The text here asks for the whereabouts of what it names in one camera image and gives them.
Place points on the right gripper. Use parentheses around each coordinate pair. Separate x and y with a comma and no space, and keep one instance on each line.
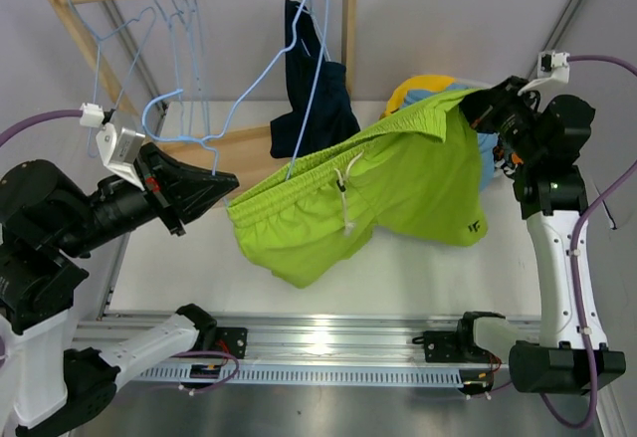
(485,108)

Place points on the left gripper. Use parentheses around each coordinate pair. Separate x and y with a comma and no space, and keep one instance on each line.
(176,185)

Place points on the yellow shorts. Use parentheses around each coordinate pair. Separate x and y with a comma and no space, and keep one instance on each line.
(433,82)

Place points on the orange camouflage shorts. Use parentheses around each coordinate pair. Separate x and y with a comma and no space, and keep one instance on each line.
(504,161)

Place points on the lime green shorts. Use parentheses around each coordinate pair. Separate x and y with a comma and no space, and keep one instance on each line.
(416,172)

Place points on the navy blue shorts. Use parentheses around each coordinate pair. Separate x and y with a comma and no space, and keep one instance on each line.
(321,115)

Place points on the blue hanger of camouflage shorts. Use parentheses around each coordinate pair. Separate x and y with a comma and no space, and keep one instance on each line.
(132,34)

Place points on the blue hanger of light-blue shorts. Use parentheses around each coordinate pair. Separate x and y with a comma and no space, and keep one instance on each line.
(185,20)

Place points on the light blue shorts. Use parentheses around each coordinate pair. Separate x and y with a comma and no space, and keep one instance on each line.
(486,142)

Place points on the blue hanger of yellow shorts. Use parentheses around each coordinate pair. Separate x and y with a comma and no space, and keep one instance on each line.
(182,48)

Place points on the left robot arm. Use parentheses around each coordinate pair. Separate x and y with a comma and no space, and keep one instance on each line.
(48,225)

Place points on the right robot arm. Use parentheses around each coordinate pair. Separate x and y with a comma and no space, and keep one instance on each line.
(571,355)

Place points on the white plastic basket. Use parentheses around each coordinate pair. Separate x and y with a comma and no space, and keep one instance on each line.
(472,84)

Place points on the wooden clothes rack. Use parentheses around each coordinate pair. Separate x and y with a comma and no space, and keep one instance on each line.
(124,98)

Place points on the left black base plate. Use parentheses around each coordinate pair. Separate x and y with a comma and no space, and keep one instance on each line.
(229,340)

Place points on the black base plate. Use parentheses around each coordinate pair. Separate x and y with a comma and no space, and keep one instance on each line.
(229,340)
(451,347)

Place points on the aluminium mounting rail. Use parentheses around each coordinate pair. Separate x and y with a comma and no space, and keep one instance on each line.
(295,339)

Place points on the white slotted cable duct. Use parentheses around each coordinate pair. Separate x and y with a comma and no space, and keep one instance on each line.
(411,376)

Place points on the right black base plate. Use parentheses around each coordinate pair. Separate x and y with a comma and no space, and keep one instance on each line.
(451,347)

